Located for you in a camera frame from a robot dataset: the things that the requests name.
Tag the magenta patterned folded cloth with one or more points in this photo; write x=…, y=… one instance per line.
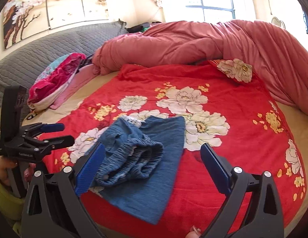
x=53, y=81

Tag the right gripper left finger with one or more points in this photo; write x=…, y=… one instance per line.
x=53, y=207

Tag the floral wall painting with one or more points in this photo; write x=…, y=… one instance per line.
x=25, y=18

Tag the beige bed sheet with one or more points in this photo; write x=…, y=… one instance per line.
x=50, y=116

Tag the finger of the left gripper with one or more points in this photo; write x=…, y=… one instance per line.
x=51, y=144
x=37, y=129

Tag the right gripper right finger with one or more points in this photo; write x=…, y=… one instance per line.
x=264, y=215

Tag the grey quilted headboard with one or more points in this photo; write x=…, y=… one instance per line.
x=24, y=65

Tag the blue denim pants lace hem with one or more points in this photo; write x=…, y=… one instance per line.
x=141, y=161

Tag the red floral blanket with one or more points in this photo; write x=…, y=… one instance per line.
x=183, y=107

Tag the right hand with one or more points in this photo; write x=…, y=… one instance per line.
x=194, y=232

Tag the pink pillow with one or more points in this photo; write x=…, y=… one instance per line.
x=84, y=75

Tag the left hand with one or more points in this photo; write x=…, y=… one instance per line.
x=6, y=163

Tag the pink quilted duvet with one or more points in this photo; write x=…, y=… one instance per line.
x=275, y=55

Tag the window with blue frame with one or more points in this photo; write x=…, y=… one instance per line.
x=210, y=11

